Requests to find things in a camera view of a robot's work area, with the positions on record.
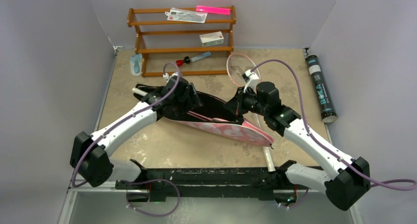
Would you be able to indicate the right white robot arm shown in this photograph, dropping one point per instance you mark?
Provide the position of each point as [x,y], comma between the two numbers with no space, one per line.
[312,144]

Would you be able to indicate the clear plastic blister package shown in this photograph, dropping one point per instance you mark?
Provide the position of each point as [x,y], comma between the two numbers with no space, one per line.
[182,15]

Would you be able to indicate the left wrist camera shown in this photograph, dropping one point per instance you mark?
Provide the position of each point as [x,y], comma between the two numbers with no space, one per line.
[167,76]

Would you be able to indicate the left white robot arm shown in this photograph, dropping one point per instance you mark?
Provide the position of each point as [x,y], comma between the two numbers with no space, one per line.
[91,153]

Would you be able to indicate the black shuttlecock tube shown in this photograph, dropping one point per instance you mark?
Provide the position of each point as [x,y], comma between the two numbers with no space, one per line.
[327,109]

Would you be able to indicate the light blue glue stick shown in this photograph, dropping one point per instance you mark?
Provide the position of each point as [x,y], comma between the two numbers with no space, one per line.
[201,56]

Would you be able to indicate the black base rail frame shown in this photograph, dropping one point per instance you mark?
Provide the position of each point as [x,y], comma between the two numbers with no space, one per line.
[157,184]

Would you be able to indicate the wooden three-tier shelf rack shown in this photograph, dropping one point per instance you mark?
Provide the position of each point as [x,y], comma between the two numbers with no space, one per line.
[140,44]

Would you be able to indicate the white red small box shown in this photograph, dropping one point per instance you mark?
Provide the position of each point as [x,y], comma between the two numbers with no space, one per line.
[211,39]

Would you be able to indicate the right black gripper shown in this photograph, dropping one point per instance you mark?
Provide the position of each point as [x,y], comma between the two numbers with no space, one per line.
[239,103]

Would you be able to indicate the light blue packaged item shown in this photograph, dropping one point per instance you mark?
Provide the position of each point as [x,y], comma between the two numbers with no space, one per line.
[136,64]

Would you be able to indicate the pink racket cover bag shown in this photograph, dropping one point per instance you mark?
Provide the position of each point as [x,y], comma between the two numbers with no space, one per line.
[235,127]

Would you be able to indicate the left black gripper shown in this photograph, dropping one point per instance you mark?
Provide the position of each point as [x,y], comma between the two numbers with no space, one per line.
[192,101]

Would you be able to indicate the pink flat ruler package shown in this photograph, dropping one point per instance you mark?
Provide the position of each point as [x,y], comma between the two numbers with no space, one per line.
[213,10]

